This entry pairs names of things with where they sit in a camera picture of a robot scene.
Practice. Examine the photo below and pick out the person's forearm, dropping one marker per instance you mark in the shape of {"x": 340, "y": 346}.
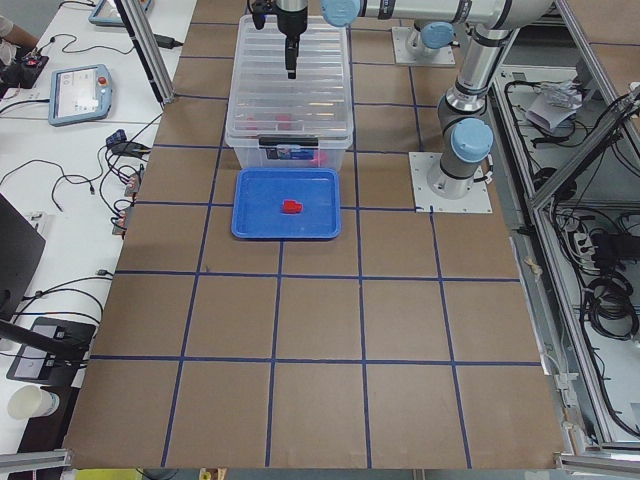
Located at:
{"x": 14, "y": 34}

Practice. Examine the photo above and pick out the aluminium frame post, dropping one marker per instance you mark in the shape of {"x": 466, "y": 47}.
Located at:
{"x": 143, "y": 40}

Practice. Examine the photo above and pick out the black power adapter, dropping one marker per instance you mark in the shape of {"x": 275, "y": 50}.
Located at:
{"x": 167, "y": 42}

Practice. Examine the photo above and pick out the black box latch handle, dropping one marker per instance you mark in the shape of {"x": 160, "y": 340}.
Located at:
{"x": 288, "y": 141}

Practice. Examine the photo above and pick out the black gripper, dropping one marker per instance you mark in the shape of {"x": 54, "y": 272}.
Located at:
{"x": 290, "y": 21}

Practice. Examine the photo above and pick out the red block inside box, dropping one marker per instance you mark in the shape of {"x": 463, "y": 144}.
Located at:
{"x": 284, "y": 123}

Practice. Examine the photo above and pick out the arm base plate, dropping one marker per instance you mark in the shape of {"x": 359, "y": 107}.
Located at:
{"x": 443, "y": 59}
{"x": 435, "y": 192}

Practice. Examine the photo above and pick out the clear plastic storage box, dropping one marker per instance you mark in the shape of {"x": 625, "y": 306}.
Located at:
{"x": 319, "y": 99}

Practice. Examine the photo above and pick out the red block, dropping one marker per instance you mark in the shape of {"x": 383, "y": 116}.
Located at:
{"x": 321, "y": 159}
{"x": 284, "y": 123}
{"x": 290, "y": 206}

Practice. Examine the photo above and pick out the blue plastic tray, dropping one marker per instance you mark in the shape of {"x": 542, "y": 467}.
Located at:
{"x": 260, "y": 193}

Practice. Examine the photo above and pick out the blue teach pendant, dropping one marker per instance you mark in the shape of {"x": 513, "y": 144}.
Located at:
{"x": 105, "y": 14}
{"x": 79, "y": 95}

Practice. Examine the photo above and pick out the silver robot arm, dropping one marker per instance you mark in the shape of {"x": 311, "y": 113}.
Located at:
{"x": 428, "y": 38}
{"x": 467, "y": 139}

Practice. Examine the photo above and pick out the white paper cup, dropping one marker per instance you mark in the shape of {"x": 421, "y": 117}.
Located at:
{"x": 32, "y": 402}

